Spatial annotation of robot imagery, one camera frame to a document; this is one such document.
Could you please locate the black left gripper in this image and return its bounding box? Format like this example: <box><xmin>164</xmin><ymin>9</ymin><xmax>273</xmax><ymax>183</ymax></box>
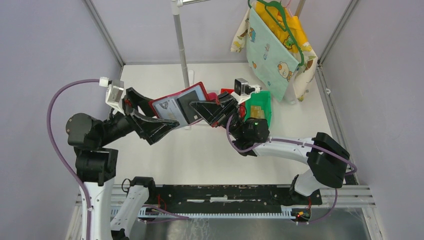
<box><xmin>99</xmin><ymin>85</ymin><xmax>180</xmax><ymax>144</ymax></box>

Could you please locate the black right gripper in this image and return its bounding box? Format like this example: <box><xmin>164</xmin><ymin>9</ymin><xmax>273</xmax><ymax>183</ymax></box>
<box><xmin>188</xmin><ymin>91</ymin><xmax>244</xmax><ymax>141</ymax></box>

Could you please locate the dark grey credit card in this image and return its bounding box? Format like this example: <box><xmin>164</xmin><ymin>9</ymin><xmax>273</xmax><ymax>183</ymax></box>
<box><xmin>176</xmin><ymin>90</ymin><xmax>199</xmax><ymax>124</ymax></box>

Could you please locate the red leather card holder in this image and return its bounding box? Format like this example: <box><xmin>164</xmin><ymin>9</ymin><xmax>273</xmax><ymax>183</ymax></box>
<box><xmin>148</xmin><ymin>82</ymin><xmax>218</xmax><ymax>128</ymax></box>

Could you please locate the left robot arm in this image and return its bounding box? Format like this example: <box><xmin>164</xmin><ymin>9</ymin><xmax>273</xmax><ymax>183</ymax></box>
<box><xmin>66</xmin><ymin>87</ymin><xmax>179</xmax><ymax>240</ymax></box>

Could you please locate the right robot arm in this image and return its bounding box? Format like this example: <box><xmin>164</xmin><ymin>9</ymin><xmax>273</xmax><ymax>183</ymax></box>
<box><xmin>189</xmin><ymin>92</ymin><xmax>356</xmax><ymax>204</ymax></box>

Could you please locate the silver patterned credit card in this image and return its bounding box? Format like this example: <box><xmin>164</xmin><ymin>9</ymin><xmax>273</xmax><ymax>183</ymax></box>
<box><xmin>152</xmin><ymin>98</ymin><xmax>188</xmax><ymax>128</ymax></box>

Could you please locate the red plastic bin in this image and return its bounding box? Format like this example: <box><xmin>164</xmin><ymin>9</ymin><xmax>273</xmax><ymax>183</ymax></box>
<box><xmin>220</xmin><ymin>88</ymin><xmax>247</xmax><ymax>118</ymax></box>

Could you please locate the white stand base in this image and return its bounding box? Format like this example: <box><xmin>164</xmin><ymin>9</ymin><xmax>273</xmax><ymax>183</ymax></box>
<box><xmin>188</xmin><ymin>69</ymin><xmax>195</xmax><ymax>87</ymax></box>

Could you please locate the green plastic bin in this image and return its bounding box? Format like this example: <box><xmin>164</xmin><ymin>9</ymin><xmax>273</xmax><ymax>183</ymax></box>
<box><xmin>245</xmin><ymin>91</ymin><xmax>272</xmax><ymax>127</ymax></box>

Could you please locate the mint cartoon cloth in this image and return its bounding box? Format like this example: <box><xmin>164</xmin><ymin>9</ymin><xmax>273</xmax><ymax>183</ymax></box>
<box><xmin>245</xmin><ymin>8</ymin><xmax>299</xmax><ymax>102</ymax></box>

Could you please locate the cream cartoon cloth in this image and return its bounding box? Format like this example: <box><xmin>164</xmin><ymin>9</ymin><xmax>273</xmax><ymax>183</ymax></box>
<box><xmin>230</xmin><ymin>10</ymin><xmax>318</xmax><ymax>102</ymax></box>

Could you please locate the green clothes hanger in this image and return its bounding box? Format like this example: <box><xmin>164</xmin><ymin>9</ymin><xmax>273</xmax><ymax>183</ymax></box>
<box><xmin>246</xmin><ymin>0</ymin><xmax>312</xmax><ymax>70</ymax></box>

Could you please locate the yellow garment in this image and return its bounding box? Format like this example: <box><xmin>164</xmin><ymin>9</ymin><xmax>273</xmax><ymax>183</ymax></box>
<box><xmin>254</xmin><ymin>0</ymin><xmax>313</xmax><ymax>54</ymax></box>

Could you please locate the silver stand pole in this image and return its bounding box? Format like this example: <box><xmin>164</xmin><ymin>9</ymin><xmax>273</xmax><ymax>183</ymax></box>
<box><xmin>170</xmin><ymin>0</ymin><xmax>190</xmax><ymax>88</ymax></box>

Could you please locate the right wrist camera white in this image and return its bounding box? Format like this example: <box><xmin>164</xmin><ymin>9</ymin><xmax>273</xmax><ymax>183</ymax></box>
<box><xmin>230</xmin><ymin>78</ymin><xmax>262</xmax><ymax>105</ymax></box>

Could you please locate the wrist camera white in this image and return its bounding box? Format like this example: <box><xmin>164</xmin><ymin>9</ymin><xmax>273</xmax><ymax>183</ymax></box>
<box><xmin>99</xmin><ymin>76</ymin><xmax>125</xmax><ymax>114</ymax></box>
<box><xmin>230</xmin><ymin>78</ymin><xmax>262</xmax><ymax>105</ymax></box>

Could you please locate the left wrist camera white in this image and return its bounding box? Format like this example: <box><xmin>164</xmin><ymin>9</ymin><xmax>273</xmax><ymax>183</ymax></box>
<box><xmin>99</xmin><ymin>76</ymin><xmax>125</xmax><ymax>114</ymax></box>

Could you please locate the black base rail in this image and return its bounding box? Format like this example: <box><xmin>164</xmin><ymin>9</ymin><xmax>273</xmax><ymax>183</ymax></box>
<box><xmin>146</xmin><ymin>184</ymin><xmax>323</xmax><ymax>214</ymax></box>

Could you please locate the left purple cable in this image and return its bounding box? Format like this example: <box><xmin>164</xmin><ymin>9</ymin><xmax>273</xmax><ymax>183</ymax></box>
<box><xmin>46</xmin><ymin>78</ymin><xmax>188</xmax><ymax>240</ymax></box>

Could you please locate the purple cable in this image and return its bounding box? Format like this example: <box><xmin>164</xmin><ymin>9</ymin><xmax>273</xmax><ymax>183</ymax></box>
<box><xmin>226</xmin><ymin>114</ymin><xmax>359</xmax><ymax>224</ymax></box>
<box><xmin>46</xmin><ymin>78</ymin><xmax>188</xmax><ymax>240</ymax></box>

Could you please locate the white cable duct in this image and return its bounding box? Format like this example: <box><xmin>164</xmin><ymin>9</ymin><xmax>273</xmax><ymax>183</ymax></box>
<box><xmin>132</xmin><ymin>205</ymin><xmax>312</xmax><ymax>220</ymax></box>

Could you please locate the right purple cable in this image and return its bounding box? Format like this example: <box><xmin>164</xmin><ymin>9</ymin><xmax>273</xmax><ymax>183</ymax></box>
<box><xmin>226</xmin><ymin>114</ymin><xmax>359</xmax><ymax>224</ymax></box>

